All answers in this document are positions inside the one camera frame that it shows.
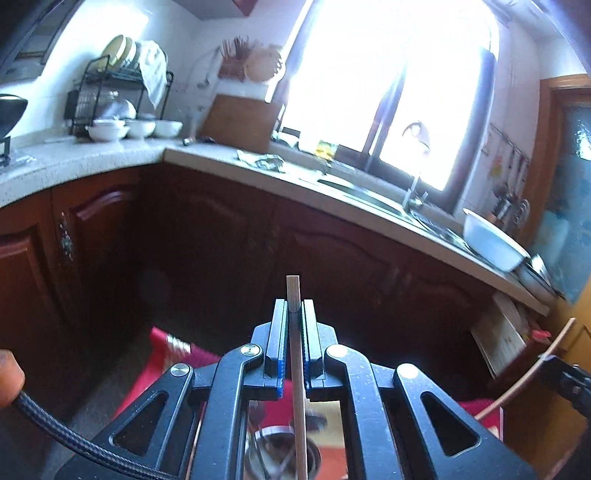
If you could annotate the dark wooden kitchen cabinets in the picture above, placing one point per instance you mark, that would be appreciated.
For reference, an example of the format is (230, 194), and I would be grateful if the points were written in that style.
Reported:
(207, 240)

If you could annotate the kitchen window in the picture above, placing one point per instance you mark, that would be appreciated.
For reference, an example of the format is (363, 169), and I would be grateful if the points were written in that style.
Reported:
(369, 92)

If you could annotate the round woven trivet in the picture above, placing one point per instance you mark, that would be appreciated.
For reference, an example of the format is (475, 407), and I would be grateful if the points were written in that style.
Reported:
(264, 64)

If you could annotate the steel sink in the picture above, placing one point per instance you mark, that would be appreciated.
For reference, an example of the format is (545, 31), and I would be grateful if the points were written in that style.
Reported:
(392, 203)

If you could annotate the wooden door with glass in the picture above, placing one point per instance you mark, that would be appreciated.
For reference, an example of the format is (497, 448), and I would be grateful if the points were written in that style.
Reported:
(572, 184)

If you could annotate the steel bowl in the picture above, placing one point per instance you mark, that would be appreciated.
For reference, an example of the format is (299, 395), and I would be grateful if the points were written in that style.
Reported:
(540, 277)

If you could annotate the stack of pale plates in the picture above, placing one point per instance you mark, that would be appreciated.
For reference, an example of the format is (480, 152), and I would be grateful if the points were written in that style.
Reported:
(117, 50)

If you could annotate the crumpled grey cloth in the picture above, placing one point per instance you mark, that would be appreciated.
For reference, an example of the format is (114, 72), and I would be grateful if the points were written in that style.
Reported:
(263, 161)

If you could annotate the wooden cutting board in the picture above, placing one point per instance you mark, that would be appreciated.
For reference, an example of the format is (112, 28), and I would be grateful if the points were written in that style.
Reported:
(240, 122)

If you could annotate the small red object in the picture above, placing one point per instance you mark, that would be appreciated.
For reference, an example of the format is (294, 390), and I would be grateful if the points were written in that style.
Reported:
(540, 335)

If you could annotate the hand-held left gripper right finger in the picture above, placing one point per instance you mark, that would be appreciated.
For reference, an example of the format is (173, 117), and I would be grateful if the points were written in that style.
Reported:
(308, 350)

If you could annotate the light wooden panel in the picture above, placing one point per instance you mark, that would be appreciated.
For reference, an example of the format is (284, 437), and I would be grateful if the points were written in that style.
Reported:
(501, 337)

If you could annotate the long wooden chopstick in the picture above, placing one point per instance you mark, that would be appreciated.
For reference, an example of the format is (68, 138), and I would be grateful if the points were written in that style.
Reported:
(557, 340)

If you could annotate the white dish towel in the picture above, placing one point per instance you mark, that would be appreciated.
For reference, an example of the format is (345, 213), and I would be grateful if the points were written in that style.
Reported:
(153, 69)

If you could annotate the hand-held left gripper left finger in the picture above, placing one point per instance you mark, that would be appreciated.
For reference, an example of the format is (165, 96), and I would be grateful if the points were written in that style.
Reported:
(280, 350)

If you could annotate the wall chopstick holder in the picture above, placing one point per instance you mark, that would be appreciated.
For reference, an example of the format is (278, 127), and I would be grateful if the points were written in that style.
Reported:
(236, 60)

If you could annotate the speckled kitchen countertop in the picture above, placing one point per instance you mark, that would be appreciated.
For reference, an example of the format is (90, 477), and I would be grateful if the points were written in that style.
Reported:
(92, 157)

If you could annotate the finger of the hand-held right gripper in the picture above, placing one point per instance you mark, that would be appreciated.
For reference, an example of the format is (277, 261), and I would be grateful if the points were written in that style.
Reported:
(565, 381)

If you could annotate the wall rail with kitchen tools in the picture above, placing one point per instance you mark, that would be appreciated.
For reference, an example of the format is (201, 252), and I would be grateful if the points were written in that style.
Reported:
(508, 184)

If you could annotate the white ceramic bowl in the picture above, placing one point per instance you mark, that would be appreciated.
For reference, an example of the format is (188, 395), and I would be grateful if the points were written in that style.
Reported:
(168, 128)
(140, 128)
(107, 130)

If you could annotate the person's left hand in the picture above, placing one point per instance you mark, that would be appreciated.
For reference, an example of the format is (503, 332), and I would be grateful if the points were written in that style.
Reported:
(10, 376)

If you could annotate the yellow packet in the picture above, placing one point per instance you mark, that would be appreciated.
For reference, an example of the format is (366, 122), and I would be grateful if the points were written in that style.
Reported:
(325, 150)

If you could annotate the large white basin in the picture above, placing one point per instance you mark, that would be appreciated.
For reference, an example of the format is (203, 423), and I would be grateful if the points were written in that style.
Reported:
(491, 244)

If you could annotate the steel faucet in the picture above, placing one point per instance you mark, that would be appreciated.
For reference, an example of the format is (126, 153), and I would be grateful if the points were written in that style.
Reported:
(415, 175)

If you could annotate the black wok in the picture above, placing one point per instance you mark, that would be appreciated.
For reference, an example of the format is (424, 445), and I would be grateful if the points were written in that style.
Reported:
(11, 113)

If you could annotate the red floral printed blanket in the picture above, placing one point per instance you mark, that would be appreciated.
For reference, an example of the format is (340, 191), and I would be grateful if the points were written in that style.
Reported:
(203, 357)

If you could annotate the black range hood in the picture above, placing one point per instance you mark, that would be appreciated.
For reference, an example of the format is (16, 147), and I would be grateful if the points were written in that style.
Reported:
(32, 32)

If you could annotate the white steel-rimmed container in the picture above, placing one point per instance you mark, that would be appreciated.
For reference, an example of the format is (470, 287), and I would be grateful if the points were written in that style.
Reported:
(272, 431)

